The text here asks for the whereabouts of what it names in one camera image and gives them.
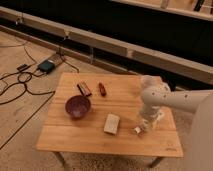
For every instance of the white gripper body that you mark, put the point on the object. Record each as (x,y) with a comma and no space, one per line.
(148,114)

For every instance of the beige sponge block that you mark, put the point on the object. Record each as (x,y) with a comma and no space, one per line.
(111,124)

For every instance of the clear plastic bottle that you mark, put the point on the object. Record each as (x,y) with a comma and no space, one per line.
(141,128)

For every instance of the brown chocolate bar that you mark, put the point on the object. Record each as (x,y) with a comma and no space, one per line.
(83,88)

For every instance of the purple bowl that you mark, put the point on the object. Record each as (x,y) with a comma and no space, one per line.
(78,106)

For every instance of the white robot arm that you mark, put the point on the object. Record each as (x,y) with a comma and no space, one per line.
(154,95)

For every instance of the small black plug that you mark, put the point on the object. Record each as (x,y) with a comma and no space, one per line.
(22,67)

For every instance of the wooden table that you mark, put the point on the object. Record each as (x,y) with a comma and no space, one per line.
(60,133)

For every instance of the dark power adapter box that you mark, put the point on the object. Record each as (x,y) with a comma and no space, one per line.
(46,66)

